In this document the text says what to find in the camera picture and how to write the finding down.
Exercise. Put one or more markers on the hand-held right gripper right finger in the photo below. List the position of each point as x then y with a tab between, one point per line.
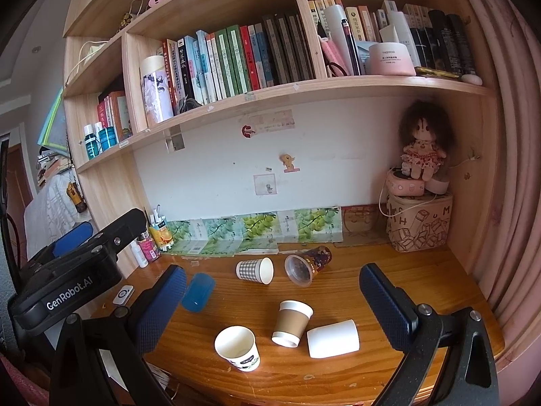
382	304

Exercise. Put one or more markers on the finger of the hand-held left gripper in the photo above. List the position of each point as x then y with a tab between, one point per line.
124	225
72	237

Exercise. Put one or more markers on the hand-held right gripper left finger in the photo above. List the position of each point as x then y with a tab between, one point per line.
162	308

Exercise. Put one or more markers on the blue translucent plastic cup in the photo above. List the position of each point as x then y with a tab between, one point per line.
198	292

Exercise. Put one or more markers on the plain white paper cup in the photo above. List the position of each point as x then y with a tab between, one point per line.
334	338

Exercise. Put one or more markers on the clear plastic cup dark print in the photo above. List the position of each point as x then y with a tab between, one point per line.
315	259

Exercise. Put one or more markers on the brown sleeve paper cup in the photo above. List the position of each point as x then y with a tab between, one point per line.
289	321

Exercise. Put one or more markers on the checkered paper cup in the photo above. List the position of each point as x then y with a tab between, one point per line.
249	270

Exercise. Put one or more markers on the white paper cup green print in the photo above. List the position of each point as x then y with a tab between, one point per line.
247	357

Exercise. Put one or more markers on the pink label bottle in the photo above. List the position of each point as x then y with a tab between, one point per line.
148	248

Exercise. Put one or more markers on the small white bottle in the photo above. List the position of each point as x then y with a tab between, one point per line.
140	256

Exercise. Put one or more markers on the white quilt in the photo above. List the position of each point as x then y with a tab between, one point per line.
50	207

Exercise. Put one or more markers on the small white flat device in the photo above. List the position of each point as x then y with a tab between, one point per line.
124	294

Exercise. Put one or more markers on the green grape print book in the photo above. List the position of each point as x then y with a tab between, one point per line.
222	230
258	226
184	232
315	220

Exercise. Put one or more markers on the wooden door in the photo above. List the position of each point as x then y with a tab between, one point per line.
19	182

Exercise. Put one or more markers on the orange print book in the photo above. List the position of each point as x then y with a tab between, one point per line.
359	220

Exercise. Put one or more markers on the teal bottle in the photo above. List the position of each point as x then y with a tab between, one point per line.
91	143
106	138

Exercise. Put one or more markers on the printed fabric storage box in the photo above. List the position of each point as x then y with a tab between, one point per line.
420	224

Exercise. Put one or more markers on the red and cream books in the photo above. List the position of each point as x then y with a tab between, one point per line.
114	114

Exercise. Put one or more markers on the pink round device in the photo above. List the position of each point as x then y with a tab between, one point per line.
403	184

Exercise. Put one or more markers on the white round speaker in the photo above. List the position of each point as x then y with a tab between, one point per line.
437	186

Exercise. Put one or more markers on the rolled printed poster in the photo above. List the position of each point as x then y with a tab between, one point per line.
156	89

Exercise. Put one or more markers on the brown haired cloth doll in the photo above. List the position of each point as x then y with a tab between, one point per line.
422	143

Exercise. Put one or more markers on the pink curtain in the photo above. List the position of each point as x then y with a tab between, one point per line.
515	156

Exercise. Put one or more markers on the row of green and dark books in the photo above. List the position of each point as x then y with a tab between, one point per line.
236	59

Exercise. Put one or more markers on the wooden bookshelf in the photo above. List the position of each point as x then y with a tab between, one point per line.
329	86

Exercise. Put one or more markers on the gold flat packet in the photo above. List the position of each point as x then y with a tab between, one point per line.
437	72

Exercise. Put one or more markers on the pink oval object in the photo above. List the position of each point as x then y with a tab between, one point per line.
471	79

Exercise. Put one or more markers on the white and pink jar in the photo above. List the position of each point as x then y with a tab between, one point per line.
389	59

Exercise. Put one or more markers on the pink pouch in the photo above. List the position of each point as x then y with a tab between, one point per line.
334	55

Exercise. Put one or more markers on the white folded card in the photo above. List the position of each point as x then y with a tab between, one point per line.
395	29

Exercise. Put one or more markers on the row of cream spine books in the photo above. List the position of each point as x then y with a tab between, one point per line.
363	21

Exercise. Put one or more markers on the metal shelf bracket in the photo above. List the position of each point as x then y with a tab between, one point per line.
175	140

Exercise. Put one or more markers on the pink square wall sticker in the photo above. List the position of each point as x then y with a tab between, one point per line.
265	184

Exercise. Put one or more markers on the red wall sticker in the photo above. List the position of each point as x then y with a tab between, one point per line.
248	132

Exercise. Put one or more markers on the yellow duck wall clip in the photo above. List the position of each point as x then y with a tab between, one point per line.
289	163

